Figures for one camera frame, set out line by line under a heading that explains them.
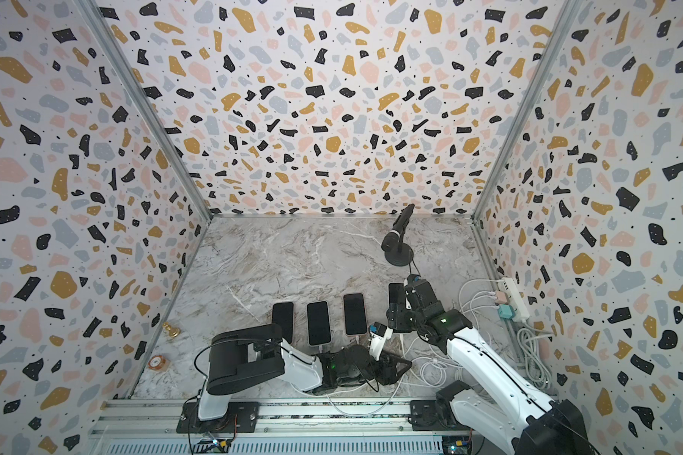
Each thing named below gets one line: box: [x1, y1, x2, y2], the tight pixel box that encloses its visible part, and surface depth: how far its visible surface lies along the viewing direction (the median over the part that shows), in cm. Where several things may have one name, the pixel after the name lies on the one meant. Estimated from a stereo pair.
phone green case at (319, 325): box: [306, 300, 333, 347], surface depth 94 cm
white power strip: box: [498, 276, 532, 323], surface depth 97 cm
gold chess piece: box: [163, 322, 182, 338], surface depth 89 cm
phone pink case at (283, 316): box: [271, 301, 295, 345], surface depth 94 cm
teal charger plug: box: [498, 304, 516, 320], surface depth 96 cm
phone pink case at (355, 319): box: [342, 292, 369, 337], surface depth 94 cm
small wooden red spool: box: [148, 354, 169, 372], surface depth 81 cm
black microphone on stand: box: [380, 202, 415, 268], surface depth 97 cm
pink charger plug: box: [495, 291, 509, 305], surface depth 99 cm
